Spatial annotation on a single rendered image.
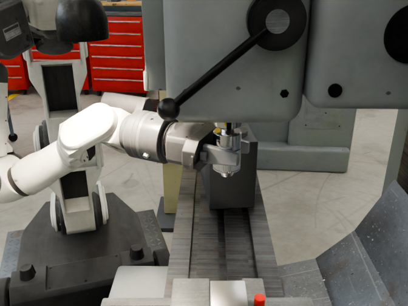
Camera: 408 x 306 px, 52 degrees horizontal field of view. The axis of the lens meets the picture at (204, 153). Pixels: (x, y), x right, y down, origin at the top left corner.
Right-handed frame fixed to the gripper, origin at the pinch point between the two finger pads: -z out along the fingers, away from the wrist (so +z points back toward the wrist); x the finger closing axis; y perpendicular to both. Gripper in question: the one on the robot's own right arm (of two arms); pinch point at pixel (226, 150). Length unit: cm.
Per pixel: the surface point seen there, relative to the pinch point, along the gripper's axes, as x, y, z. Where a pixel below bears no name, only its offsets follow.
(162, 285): 3.8, 37.6, 15.5
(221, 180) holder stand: 27.0, 21.2, 10.8
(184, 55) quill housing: -11.6, -17.6, 2.1
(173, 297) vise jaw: -16.7, 18.4, 1.7
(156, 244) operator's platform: 70, 84, 57
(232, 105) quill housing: -9.1, -10.9, -3.9
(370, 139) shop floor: 348, 123, -20
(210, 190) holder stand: 25.6, 24.0, 13.2
